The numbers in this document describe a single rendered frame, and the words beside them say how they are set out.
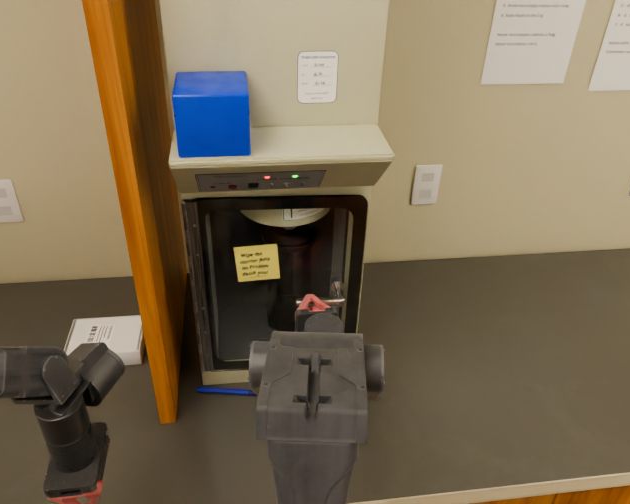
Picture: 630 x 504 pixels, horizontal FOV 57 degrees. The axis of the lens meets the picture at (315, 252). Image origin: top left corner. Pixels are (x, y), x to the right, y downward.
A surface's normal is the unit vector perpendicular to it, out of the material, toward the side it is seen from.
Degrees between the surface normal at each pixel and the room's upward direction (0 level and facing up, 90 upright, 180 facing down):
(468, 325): 0
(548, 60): 90
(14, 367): 68
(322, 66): 90
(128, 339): 0
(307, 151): 0
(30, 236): 90
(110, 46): 90
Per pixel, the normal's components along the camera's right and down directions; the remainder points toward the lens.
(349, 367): 0.01, -0.92
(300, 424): -0.03, 0.03
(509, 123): 0.14, 0.57
